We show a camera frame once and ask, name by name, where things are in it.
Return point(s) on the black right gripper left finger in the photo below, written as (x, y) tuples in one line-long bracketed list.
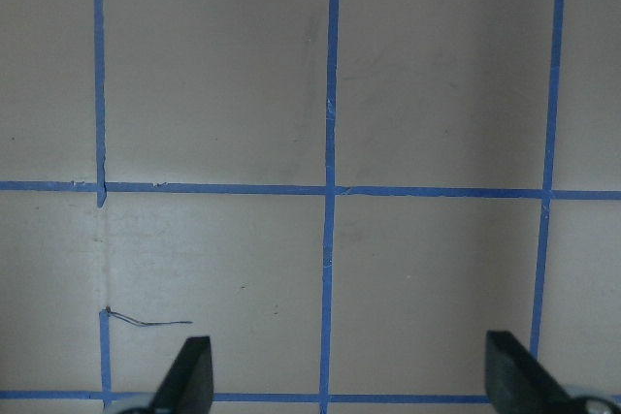
[(188, 385)]

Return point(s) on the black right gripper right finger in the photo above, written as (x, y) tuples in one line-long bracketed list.
[(515, 382)]

